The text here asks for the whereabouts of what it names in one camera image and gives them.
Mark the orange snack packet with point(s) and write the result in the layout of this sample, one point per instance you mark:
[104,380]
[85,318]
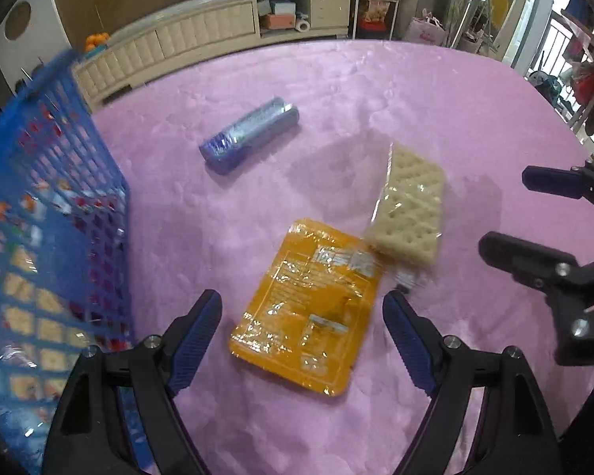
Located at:
[297,316]

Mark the white metal rack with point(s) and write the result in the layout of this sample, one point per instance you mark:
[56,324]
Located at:
[376,5]

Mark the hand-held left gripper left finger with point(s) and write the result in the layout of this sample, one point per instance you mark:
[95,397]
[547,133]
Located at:
[198,341]

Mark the clear cracker packet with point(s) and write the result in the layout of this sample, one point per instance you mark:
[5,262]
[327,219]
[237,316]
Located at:
[411,212]

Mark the pink quilted cover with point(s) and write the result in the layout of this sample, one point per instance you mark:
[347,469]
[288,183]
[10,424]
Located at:
[376,99]

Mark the blue plastic basket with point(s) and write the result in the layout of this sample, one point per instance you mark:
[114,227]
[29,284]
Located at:
[104,158]

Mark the white paper roll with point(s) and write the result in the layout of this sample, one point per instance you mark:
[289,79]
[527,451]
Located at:
[302,25]

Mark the pink box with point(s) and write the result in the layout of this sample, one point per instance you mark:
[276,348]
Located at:
[279,21]

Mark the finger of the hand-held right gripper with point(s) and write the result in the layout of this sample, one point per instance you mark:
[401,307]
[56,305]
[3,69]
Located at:
[549,179]
[519,255]

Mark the blue tube snack packet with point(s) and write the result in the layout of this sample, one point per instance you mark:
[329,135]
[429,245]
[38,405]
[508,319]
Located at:
[247,133]

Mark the cream low cabinet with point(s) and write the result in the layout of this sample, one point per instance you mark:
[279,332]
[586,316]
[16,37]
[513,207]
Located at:
[188,34]

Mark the pink gift bag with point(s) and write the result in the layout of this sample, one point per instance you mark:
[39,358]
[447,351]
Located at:
[425,29]

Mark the pile of oranges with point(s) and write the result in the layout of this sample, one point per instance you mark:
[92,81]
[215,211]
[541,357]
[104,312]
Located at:
[96,42]

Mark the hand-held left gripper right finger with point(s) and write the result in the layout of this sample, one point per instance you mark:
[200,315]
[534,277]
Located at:
[411,346]

